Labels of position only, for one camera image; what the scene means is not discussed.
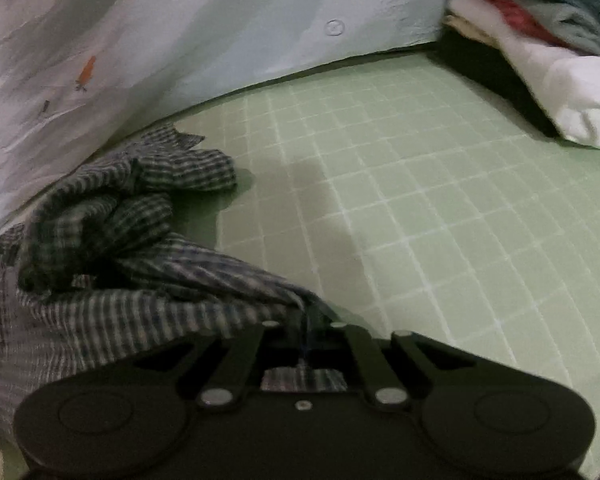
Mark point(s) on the green grid bed sheet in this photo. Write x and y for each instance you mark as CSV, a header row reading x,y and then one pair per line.
x,y
405,200

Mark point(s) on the light blue printed blanket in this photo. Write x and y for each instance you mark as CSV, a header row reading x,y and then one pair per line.
x,y
155,35

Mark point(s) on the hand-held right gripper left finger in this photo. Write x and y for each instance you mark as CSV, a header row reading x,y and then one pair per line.
x,y
247,355

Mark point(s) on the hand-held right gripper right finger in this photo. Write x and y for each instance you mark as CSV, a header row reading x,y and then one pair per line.
x,y
355,347

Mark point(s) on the stack of folded items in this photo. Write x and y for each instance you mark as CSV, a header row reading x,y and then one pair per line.
x,y
500,80

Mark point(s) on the checked button-up shirt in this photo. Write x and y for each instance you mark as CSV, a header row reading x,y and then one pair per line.
x,y
105,260

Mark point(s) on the red folded cloth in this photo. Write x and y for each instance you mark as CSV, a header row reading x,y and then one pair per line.
x,y
510,7

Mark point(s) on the cream folded cloth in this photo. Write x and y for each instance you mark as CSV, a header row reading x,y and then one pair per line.
x,y
467,27

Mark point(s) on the teal folded cloth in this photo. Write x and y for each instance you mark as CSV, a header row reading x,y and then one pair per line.
x,y
565,0

